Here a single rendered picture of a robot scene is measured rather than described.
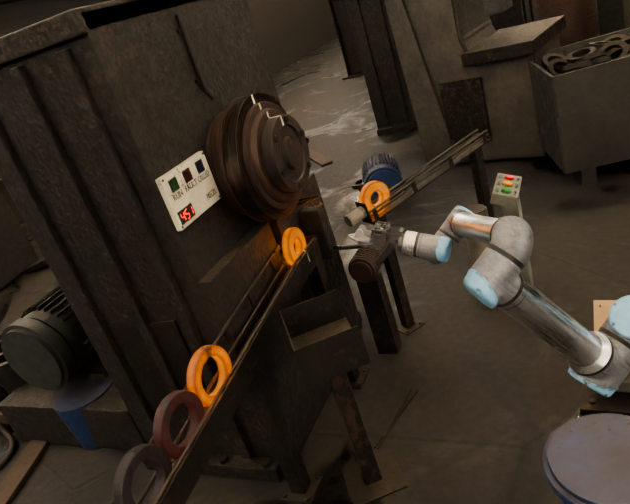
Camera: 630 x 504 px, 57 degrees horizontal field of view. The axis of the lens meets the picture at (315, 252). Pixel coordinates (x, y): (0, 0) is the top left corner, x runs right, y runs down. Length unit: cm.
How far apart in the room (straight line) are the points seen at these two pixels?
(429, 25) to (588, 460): 363
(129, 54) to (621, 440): 172
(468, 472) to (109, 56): 177
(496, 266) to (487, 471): 82
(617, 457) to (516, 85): 332
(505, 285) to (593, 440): 44
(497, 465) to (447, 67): 321
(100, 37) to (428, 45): 323
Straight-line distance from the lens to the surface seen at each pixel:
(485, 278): 166
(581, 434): 169
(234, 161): 201
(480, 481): 218
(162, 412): 167
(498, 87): 460
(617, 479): 159
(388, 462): 230
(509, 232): 170
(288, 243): 225
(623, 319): 210
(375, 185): 263
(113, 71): 186
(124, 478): 159
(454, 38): 463
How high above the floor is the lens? 162
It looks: 23 degrees down
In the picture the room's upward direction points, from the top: 19 degrees counter-clockwise
